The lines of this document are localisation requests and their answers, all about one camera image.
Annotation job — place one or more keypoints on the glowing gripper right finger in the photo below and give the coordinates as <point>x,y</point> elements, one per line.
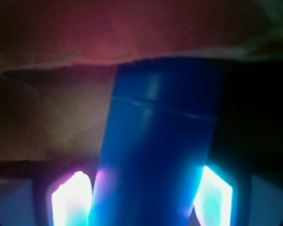
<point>223,197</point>

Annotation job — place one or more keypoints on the brown paper bag tray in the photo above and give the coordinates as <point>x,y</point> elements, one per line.
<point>58,59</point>

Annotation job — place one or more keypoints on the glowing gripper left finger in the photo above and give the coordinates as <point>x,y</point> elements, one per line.
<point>62,194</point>

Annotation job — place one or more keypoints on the blue plastic bottle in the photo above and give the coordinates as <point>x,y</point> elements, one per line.
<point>161,121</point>

